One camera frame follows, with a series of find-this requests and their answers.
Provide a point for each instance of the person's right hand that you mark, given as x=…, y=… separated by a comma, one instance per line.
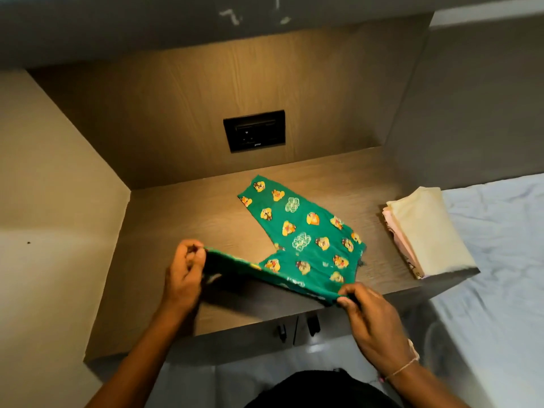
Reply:
x=376, y=327

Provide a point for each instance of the person's left hand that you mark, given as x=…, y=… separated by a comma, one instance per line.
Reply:
x=180, y=282

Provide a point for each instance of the person's left thumb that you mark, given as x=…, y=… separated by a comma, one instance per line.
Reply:
x=198, y=265

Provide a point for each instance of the person's right thumb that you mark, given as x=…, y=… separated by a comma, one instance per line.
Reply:
x=346, y=310

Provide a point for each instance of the green printed children's pants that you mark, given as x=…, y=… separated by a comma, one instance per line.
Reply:
x=310, y=246

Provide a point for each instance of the person's right forearm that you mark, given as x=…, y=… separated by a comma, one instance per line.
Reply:
x=425, y=386

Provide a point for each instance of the person's left forearm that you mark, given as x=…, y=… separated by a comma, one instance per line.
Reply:
x=140, y=356

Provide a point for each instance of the person's black clothing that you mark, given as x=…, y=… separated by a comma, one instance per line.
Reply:
x=323, y=390

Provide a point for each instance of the folded pink cloth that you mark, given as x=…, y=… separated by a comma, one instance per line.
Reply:
x=401, y=246

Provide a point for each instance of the folded cream cloth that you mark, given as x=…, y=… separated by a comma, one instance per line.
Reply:
x=429, y=229

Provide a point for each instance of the pale blue bed sheet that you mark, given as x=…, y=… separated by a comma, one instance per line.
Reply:
x=497, y=271

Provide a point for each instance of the black wall socket plate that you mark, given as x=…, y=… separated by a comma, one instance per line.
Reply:
x=254, y=131

